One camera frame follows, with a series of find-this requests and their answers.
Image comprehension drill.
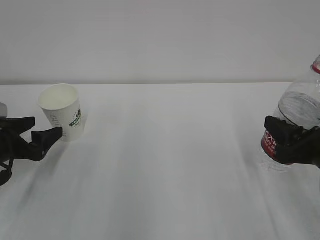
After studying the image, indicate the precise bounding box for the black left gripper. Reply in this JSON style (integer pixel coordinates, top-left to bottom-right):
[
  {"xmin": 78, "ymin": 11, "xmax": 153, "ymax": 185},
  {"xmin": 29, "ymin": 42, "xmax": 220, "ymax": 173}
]
[{"xmin": 0, "ymin": 117, "xmax": 63, "ymax": 186}]

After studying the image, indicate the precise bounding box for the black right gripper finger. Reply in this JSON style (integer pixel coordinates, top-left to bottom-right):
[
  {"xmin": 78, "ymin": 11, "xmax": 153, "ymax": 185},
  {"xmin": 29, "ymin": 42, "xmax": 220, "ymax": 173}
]
[{"xmin": 264, "ymin": 116, "xmax": 320, "ymax": 165}]

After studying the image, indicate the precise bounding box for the clear water bottle red label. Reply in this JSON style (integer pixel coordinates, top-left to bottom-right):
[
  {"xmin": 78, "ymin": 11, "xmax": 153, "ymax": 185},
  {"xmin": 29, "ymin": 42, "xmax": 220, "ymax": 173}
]
[{"xmin": 261, "ymin": 58, "xmax": 320, "ymax": 172}]

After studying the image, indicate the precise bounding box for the white paper cup green logo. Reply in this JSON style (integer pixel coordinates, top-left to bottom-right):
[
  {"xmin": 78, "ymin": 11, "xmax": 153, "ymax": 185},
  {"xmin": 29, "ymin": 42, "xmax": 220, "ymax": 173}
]
[{"xmin": 37, "ymin": 83, "xmax": 84, "ymax": 142}]

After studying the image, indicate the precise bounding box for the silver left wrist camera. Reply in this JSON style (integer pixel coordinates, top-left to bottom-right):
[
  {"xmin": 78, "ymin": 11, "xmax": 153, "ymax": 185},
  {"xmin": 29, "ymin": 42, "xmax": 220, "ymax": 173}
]
[{"xmin": 0, "ymin": 102, "xmax": 8, "ymax": 118}]

